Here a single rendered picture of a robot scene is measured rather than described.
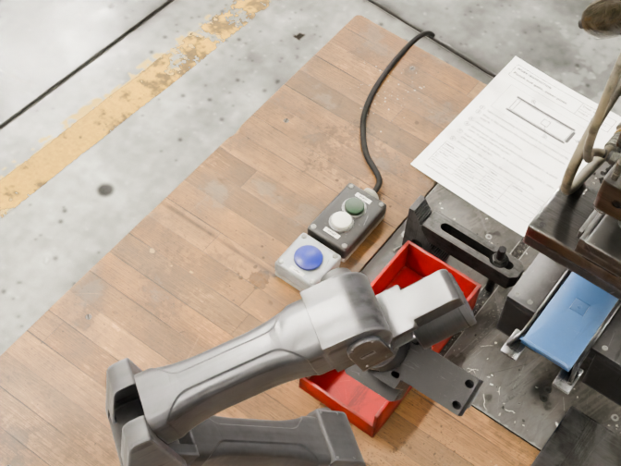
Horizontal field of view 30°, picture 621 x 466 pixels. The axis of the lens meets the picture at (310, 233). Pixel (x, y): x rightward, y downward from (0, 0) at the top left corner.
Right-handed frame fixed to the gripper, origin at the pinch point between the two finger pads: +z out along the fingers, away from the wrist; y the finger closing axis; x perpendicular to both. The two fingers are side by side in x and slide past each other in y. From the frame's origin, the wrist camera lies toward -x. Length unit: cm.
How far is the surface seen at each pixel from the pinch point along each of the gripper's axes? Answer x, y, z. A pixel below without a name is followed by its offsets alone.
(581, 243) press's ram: -10.1, 21.3, 4.1
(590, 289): -12.0, 18.9, 24.5
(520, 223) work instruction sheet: 2.5, 23.4, 37.3
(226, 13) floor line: 120, 46, 155
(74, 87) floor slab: 135, 7, 131
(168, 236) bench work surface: 41.9, -4.8, 20.3
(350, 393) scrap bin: 6.8, -9.2, 17.4
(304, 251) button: 23.6, 3.6, 21.0
